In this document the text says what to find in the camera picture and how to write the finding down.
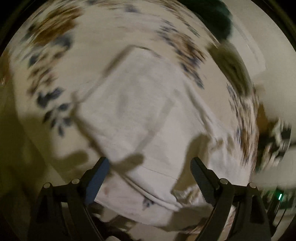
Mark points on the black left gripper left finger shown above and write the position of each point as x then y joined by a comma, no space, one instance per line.
61,212

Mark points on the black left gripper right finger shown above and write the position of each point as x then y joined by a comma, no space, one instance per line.
250,220

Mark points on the white pants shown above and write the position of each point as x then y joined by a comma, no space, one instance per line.
150,120

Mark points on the black and white garment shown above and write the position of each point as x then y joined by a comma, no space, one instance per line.
273,144

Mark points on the folded grey towel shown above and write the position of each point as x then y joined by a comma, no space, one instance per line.
227,58

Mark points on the floral patterned bedspread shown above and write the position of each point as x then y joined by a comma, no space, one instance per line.
64,48

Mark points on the dark green cloth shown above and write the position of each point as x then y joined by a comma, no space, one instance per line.
214,14

